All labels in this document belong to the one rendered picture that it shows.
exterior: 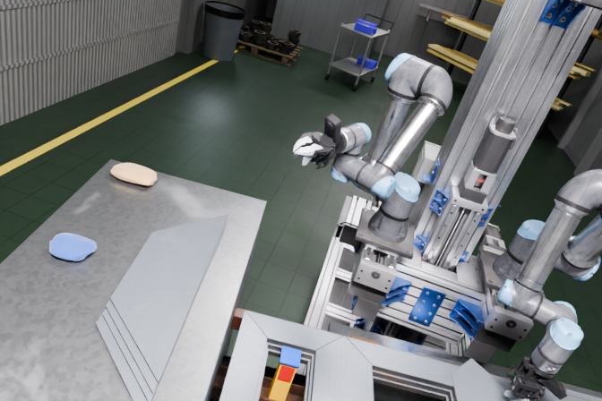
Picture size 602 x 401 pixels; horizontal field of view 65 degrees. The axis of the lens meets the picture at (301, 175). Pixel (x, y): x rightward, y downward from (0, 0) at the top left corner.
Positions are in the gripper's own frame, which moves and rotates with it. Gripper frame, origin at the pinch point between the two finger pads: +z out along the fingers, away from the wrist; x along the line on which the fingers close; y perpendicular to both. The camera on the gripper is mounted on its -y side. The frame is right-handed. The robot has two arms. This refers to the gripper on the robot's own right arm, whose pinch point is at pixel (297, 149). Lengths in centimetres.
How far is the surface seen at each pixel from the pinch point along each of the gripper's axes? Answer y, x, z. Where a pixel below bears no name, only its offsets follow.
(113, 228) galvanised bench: 45, 32, 29
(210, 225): 40.9, 16.3, 4.8
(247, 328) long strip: 57, -14, 9
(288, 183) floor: 163, 110, -200
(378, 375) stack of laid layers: 55, -51, -13
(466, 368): 50, -69, -37
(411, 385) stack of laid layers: 54, -60, -19
